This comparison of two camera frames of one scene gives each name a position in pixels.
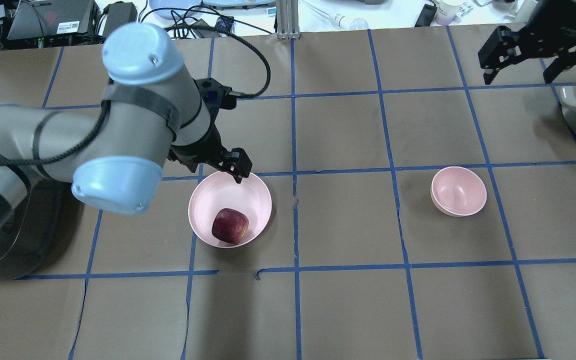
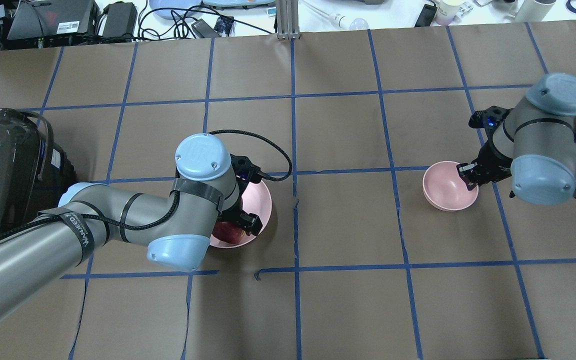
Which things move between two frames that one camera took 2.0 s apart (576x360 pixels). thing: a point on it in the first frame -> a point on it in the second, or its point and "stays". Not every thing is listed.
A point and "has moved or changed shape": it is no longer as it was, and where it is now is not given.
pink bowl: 458,191 has moved or changed shape
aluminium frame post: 287,17 stays
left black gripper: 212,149 -> 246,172
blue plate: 186,4 stays
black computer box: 44,23 stays
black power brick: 119,13 stays
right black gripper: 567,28 -> 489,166
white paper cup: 447,10 stays
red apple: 230,225 stays
